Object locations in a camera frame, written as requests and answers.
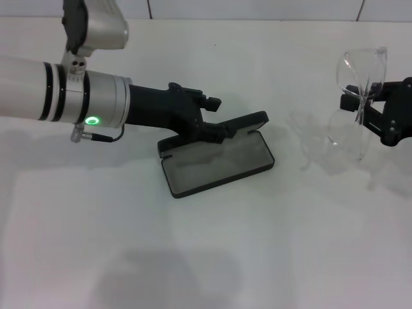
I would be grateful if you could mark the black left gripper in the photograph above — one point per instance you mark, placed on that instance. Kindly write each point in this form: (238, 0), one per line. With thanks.
(157, 106)

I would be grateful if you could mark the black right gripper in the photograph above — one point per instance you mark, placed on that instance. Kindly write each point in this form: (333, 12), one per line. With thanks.
(399, 119)

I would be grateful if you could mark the clear white glasses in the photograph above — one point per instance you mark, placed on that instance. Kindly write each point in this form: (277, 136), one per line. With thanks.
(381, 56)

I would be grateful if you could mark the black glasses case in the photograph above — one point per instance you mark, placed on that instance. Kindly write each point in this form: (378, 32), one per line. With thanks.
(225, 161)

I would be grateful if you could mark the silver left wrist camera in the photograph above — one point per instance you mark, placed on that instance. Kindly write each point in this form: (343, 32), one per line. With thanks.
(99, 29)

